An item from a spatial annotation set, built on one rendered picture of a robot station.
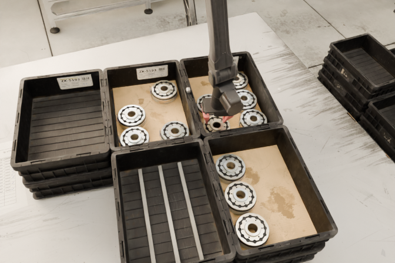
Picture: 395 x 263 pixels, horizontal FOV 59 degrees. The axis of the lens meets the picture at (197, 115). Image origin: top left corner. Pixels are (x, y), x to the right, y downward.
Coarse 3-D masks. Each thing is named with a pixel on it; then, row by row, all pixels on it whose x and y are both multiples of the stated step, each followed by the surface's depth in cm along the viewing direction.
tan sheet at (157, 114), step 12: (144, 84) 145; (120, 96) 140; (132, 96) 141; (144, 96) 141; (120, 108) 136; (144, 108) 137; (156, 108) 137; (168, 108) 138; (180, 108) 138; (156, 120) 133; (168, 120) 134; (180, 120) 134; (120, 132) 129; (156, 132) 130
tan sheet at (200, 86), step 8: (192, 80) 148; (200, 80) 148; (208, 80) 149; (192, 88) 145; (200, 88) 145; (208, 88) 146; (248, 88) 147; (256, 104) 141; (232, 120) 135; (232, 128) 133
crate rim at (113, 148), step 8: (136, 64) 138; (144, 64) 139; (152, 64) 139; (160, 64) 140; (176, 64) 139; (104, 72) 135; (104, 80) 132; (184, 80) 134; (184, 88) 131; (192, 112) 124; (192, 120) 122; (112, 128) 118; (112, 136) 115; (184, 136) 117; (192, 136) 117; (112, 144) 113; (136, 144) 114; (144, 144) 114; (152, 144) 114; (112, 152) 113
